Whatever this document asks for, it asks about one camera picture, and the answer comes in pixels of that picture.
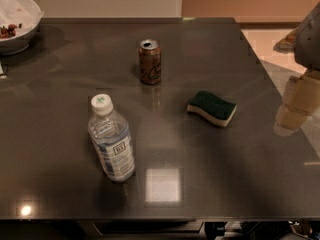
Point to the green and yellow sponge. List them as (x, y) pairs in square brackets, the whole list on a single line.
[(212, 108)]

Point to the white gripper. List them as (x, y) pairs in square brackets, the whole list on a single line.
[(309, 42)]

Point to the brown soda can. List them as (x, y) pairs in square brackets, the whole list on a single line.
[(150, 61)]

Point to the white bowl with food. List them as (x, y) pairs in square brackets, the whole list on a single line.
[(26, 16)]

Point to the clear blue-label plastic bottle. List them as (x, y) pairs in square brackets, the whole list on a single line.
[(110, 134)]

